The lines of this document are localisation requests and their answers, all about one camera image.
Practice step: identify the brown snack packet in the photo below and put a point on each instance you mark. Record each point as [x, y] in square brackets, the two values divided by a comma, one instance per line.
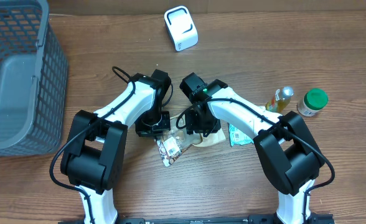
[173, 143]

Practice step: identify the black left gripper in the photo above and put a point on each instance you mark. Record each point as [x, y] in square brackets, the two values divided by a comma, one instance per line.
[144, 131]

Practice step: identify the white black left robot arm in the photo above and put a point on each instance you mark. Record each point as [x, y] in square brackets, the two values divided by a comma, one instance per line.
[92, 157]

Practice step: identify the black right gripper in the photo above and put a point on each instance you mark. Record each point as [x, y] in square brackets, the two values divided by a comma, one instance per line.
[202, 127]

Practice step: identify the green lid white jar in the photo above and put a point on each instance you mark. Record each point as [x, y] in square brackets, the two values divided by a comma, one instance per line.
[313, 101]

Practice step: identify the teal tissue pack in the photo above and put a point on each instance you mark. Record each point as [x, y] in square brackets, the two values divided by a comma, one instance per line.
[237, 137]

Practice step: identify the grey plastic mesh basket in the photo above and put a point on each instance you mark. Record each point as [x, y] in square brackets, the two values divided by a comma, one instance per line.
[33, 80]

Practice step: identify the white barcode scanner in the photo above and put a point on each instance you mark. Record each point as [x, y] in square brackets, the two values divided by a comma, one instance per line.
[181, 28]

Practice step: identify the clear yellow liquid bottle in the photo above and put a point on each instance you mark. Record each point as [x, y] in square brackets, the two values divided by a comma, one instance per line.
[281, 99]

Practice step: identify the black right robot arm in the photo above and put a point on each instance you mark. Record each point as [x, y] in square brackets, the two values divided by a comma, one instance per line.
[289, 155]

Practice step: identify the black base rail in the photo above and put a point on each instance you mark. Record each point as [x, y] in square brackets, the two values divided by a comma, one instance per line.
[251, 219]

